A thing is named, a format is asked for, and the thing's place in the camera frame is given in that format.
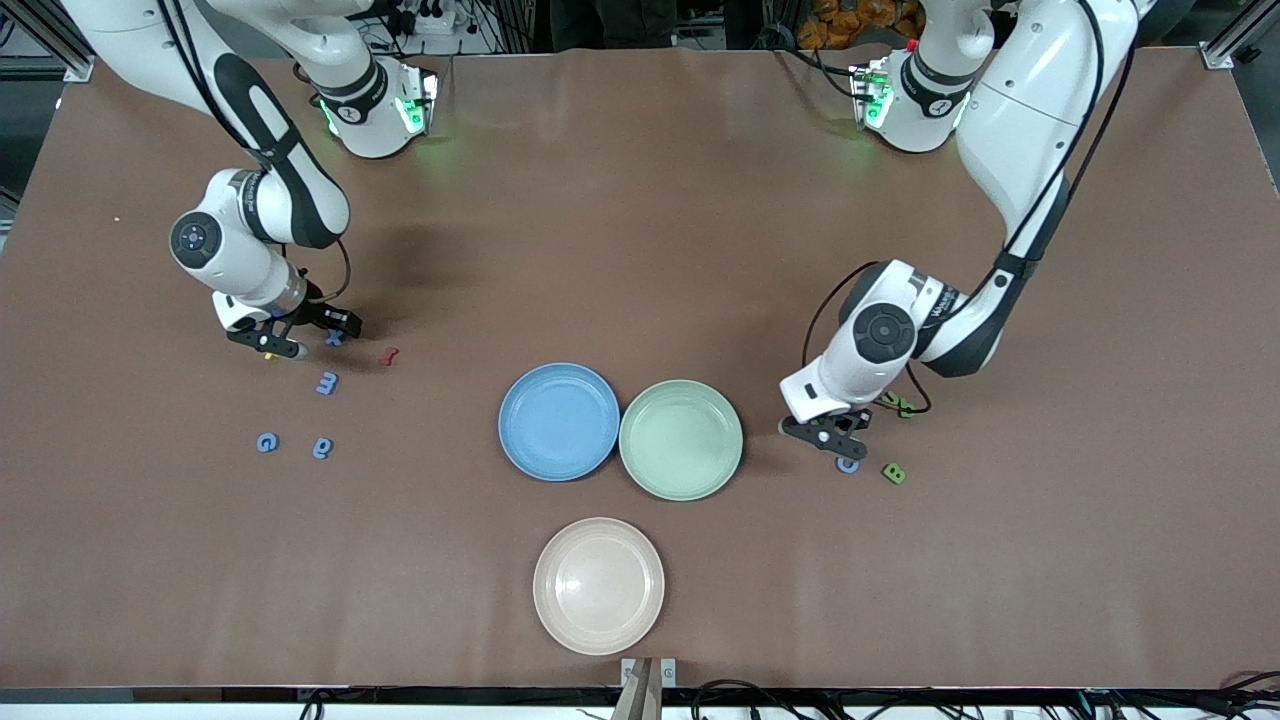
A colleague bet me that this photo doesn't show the beige plate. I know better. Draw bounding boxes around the beige plate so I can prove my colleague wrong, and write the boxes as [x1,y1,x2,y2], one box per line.
[532,516,666,657]

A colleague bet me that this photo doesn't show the orange mesh bag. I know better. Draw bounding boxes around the orange mesh bag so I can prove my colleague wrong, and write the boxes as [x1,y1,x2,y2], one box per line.
[797,0,926,51]

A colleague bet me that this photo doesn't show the blue plate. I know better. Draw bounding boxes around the blue plate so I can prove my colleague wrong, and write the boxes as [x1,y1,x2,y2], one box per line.
[497,362,622,483]

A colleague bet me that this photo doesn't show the pale green plate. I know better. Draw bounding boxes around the pale green plate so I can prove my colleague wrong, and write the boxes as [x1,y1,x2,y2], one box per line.
[618,379,745,502]

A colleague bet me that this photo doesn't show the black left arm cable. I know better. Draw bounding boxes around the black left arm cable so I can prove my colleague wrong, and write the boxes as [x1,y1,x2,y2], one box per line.
[803,0,1141,419]

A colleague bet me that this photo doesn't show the white power strip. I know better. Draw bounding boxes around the white power strip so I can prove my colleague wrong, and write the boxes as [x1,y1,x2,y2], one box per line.
[385,0,456,37]

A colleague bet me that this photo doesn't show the brown table cover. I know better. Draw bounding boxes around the brown table cover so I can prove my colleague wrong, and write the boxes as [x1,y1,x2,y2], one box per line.
[0,45,1280,693]

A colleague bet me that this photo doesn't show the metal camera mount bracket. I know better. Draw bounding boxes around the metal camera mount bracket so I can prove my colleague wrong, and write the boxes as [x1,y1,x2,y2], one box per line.
[612,657,678,720]

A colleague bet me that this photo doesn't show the aluminium frame profile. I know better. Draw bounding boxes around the aluminium frame profile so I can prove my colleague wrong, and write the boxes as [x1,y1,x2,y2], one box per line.
[0,0,96,83]
[1200,0,1280,71]

